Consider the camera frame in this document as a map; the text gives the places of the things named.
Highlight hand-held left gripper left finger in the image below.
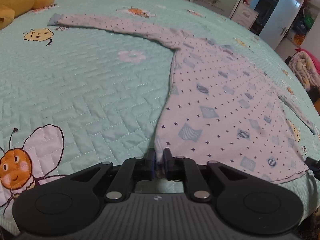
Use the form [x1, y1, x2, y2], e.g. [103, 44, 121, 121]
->
[67, 148, 155, 203]

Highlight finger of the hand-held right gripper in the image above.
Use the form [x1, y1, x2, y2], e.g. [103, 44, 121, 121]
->
[305, 157, 320, 178]

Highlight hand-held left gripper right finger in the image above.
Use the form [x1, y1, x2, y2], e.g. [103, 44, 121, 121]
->
[163, 148, 252, 202]

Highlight white blue-patterned long-sleeve shirt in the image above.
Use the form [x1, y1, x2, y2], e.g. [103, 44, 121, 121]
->
[47, 13, 317, 183]

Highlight folded floral quilt pile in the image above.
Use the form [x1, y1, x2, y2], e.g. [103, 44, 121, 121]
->
[287, 51, 320, 93]

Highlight mint quilted bee-print bedspread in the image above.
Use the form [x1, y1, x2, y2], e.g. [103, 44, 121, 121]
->
[0, 0, 320, 240]

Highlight hanging coloured bags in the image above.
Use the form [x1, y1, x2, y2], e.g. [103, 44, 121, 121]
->
[290, 7, 315, 47]

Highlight white room door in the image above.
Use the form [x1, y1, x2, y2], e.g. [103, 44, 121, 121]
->
[259, 0, 307, 50]

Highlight white drawer cabinet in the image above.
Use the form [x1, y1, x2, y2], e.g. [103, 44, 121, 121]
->
[231, 4, 259, 29]

